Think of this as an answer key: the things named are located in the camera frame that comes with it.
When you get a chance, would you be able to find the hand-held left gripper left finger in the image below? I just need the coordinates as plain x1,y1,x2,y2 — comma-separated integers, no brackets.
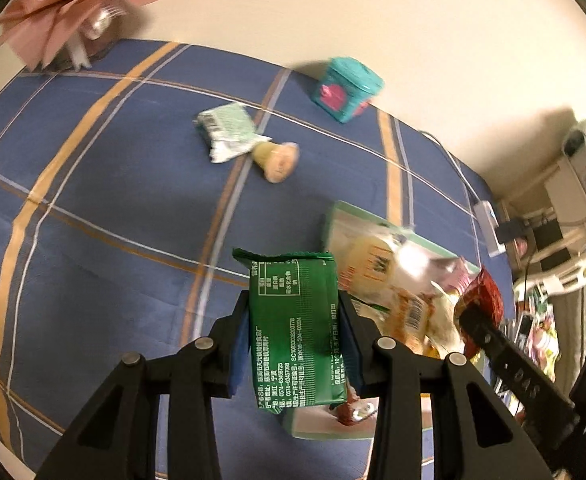
35,292,251,480

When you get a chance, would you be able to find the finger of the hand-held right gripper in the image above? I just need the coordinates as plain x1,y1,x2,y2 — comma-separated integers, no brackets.
460,305,581,453

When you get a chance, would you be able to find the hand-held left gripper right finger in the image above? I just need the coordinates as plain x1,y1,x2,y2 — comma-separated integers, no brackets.
337,290,544,480

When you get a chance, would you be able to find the red and white biscuit packet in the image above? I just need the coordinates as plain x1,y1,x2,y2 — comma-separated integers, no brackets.
330,385,379,428

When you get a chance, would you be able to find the dark green snack packet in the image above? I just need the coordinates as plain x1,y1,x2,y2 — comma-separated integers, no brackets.
232,248,349,415

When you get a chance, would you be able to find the light green box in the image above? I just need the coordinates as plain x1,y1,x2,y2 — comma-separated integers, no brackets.
282,200,484,441

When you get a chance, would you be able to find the red snack packet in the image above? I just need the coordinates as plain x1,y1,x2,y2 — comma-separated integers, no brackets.
453,266,505,361

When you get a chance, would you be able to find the pile of colourful packets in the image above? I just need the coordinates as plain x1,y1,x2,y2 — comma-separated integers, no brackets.
516,285,559,376

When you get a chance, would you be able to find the pale yellow snack packet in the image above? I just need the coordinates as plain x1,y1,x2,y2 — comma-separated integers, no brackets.
333,210,409,306

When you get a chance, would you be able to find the black power adapter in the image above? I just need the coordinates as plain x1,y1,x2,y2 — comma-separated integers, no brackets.
496,217,529,243

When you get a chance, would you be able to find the white power strip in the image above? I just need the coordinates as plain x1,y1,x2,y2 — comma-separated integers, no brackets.
472,200,506,258

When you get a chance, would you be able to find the beige small packet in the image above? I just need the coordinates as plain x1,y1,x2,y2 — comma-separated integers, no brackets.
250,141,300,184

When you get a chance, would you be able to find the blue plaid cloth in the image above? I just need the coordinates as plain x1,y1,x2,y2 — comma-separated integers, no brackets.
0,39,519,480

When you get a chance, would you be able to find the white and green snack packet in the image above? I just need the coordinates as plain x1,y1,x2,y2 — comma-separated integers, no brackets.
194,102,273,163

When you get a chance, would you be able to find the teal tin box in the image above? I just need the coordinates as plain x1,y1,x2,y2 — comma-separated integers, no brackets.
309,56,385,124

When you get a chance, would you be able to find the pink paper bouquet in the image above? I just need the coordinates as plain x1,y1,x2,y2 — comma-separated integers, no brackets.
0,0,169,73

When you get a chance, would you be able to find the white cable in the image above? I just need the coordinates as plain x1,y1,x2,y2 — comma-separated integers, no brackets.
418,130,481,206

